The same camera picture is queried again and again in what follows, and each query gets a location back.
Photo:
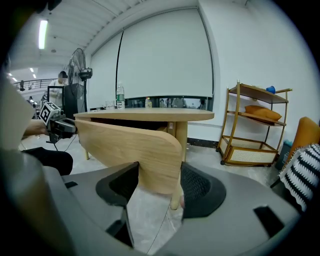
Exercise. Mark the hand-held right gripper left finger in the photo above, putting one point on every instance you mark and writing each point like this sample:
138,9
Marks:
117,186

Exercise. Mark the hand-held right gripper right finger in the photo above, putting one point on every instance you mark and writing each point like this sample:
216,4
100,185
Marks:
200,191

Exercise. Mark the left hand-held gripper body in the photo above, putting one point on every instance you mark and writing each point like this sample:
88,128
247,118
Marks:
58,125

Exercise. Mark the light wooden coffee table drawer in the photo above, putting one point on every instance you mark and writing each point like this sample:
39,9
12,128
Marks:
125,150

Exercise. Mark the person's left forearm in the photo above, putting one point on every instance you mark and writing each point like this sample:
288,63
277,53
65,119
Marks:
35,129

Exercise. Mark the light wooden coffee table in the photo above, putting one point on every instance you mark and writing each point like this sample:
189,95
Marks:
150,114

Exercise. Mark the black glass door cabinet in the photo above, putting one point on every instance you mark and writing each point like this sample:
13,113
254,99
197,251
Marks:
71,101

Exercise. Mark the person's black trousers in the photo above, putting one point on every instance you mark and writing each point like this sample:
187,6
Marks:
52,160

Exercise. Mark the person's white shirt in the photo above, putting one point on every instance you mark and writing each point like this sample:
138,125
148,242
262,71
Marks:
13,117

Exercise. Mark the clear drinking glass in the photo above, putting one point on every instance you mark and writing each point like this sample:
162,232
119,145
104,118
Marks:
110,104

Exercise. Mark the black standing fan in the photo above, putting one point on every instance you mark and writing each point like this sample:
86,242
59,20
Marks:
79,71

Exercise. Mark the wooden rattan shelf cart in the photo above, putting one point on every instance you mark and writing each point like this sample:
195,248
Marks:
250,152

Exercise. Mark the clear green label water bottle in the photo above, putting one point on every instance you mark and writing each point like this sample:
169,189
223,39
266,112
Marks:
120,98

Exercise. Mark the narrow white roller blind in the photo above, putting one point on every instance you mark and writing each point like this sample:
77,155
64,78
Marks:
105,75

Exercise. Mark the small yellow drink bottle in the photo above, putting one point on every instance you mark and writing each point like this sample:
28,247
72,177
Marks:
148,102

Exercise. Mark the teal waste bin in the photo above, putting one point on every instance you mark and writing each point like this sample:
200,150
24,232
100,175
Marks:
283,156

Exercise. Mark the long ceiling tube light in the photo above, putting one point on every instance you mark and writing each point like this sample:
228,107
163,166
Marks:
43,33

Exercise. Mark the orange cushion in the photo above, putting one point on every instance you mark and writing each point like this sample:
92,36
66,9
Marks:
263,113

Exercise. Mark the black white patterned blanket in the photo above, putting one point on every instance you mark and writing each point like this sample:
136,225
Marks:
303,172

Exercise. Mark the orange armchair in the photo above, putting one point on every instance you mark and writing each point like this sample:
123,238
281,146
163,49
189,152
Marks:
306,132

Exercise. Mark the blue bowl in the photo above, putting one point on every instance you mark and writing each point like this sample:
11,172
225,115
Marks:
270,89

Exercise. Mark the wide white roller blind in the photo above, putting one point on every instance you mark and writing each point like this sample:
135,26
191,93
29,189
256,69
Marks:
165,55

